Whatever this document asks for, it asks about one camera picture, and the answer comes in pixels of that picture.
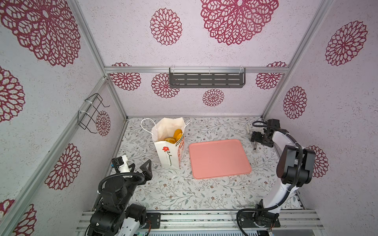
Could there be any white floral paper bag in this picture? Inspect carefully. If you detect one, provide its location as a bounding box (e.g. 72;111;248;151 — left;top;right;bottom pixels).
140;118;192;169

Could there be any orange bundt fake bread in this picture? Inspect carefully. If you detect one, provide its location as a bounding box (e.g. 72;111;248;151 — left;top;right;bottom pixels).
165;137;176;144

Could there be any yellow fake bread roll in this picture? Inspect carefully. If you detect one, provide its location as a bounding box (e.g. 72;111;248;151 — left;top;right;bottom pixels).
176;133;183;142

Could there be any yellow croissant fake bread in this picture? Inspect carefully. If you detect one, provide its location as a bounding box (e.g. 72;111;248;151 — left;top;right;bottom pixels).
173;129;183;139

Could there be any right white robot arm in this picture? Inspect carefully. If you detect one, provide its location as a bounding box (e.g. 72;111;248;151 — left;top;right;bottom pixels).
251;119;316;220

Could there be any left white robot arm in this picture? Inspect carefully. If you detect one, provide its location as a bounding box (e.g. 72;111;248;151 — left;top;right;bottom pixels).
85;155;153;236

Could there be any pink plastic tray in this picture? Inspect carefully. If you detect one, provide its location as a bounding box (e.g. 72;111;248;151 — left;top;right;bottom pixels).
188;139;252;180

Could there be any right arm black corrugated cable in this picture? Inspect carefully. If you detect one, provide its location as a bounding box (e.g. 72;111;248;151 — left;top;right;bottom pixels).
235;120;305;236

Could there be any black wire wall rack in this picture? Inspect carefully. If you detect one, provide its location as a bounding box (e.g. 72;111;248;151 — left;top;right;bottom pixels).
77;93;111;137

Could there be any grey slotted wall shelf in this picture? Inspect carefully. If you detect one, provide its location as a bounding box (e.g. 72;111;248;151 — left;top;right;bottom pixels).
168;68;246;89

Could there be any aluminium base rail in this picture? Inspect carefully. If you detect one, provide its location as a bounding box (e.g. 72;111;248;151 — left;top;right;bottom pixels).
76;209;325;232

